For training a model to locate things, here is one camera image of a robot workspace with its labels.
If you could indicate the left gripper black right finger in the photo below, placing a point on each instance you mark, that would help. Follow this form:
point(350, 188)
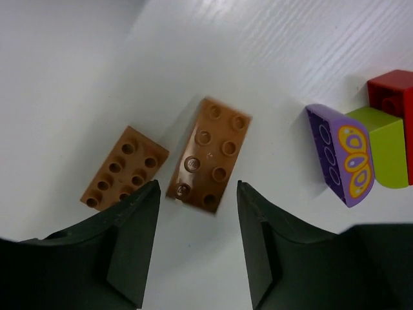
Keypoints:
point(292, 264)

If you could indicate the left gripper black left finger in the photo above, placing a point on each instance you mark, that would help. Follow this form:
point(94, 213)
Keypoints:
point(101, 262)

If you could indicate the orange lego plate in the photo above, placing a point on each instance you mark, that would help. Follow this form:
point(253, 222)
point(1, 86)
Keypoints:
point(133, 161)
point(206, 164)

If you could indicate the purple butterfly lego brick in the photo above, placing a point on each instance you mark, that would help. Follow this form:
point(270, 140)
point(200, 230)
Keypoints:
point(343, 149)

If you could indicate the lime green lego brick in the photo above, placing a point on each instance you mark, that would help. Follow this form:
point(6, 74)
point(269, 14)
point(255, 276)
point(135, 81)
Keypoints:
point(387, 143)

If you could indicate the red lego brick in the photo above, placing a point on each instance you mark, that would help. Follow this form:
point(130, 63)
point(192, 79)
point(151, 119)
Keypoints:
point(392, 93)

